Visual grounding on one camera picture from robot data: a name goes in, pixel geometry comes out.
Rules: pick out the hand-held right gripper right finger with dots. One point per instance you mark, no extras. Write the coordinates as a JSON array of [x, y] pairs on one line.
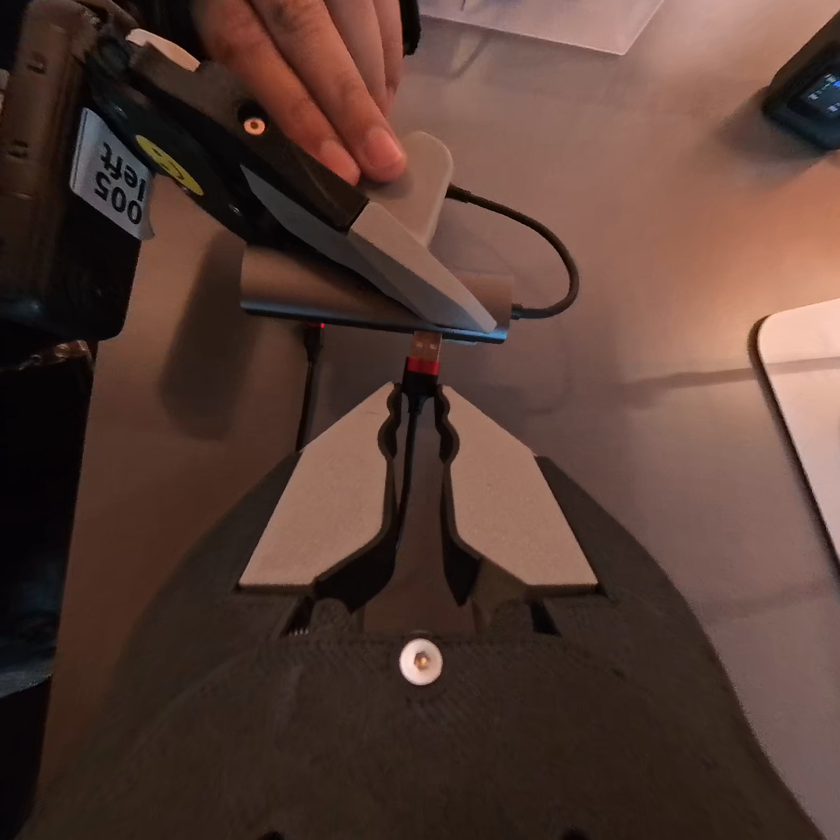
[[518, 512]]

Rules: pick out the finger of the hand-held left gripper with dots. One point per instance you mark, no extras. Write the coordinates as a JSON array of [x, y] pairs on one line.
[[420, 275]]

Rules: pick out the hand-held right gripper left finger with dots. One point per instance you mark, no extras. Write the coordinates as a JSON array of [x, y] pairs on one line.
[[315, 512]]

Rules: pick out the dark grey usb hub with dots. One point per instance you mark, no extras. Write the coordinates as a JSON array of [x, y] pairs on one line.
[[295, 282]]

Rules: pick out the translucent plastic bin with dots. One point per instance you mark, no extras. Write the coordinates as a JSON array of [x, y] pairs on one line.
[[538, 23]]

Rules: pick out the person's left hand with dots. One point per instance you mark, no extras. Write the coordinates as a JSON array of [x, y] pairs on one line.
[[315, 65]]

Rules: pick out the white stand base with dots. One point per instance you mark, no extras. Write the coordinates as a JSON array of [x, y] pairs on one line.
[[807, 394]]

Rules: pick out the black device with screen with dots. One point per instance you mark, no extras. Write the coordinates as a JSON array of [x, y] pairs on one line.
[[814, 105]]

